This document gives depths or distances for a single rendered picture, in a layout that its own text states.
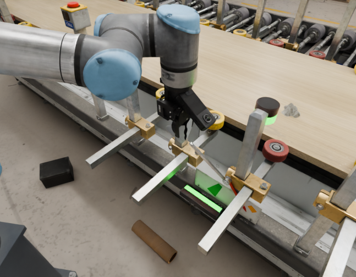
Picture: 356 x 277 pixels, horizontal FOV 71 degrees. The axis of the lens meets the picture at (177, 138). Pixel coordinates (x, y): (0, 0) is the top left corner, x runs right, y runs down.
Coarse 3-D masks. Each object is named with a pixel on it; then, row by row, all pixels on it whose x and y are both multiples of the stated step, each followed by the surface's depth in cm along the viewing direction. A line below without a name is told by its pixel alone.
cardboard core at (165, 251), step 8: (136, 224) 152; (144, 224) 153; (136, 232) 150; (144, 232) 148; (152, 232) 149; (144, 240) 147; (152, 240) 145; (160, 240) 145; (152, 248) 145; (160, 248) 142; (168, 248) 141; (160, 256) 142; (168, 256) 139
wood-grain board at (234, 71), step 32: (32, 0) 205; (64, 0) 205; (96, 0) 205; (224, 32) 156; (224, 64) 126; (256, 64) 126; (288, 64) 126; (320, 64) 126; (224, 96) 106; (256, 96) 106; (288, 96) 106; (320, 96) 106; (352, 96) 106; (288, 128) 91; (320, 128) 91; (352, 128) 91; (320, 160) 80; (352, 160) 80
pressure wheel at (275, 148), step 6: (264, 144) 85; (270, 144) 85; (276, 144) 85; (282, 144) 84; (264, 150) 84; (270, 150) 82; (276, 150) 83; (282, 150) 83; (288, 150) 82; (264, 156) 84; (270, 156) 82; (276, 156) 81; (282, 156) 81; (276, 162) 83
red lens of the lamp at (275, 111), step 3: (258, 99) 66; (255, 105) 66; (258, 105) 65; (279, 105) 65; (255, 108) 66; (258, 108) 65; (261, 108) 64; (279, 108) 64; (264, 111) 64; (267, 111) 63; (270, 111) 63; (273, 111) 63; (276, 111) 64; (270, 114) 64; (273, 114) 64; (276, 114) 65; (267, 117) 65; (270, 117) 65
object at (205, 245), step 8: (264, 160) 85; (264, 168) 83; (264, 176) 82; (240, 192) 76; (248, 192) 76; (240, 200) 74; (232, 208) 72; (240, 208) 74; (224, 216) 70; (232, 216) 70; (216, 224) 69; (224, 224) 69; (208, 232) 67; (216, 232) 67; (208, 240) 65; (216, 240) 66; (200, 248) 65; (208, 248) 64
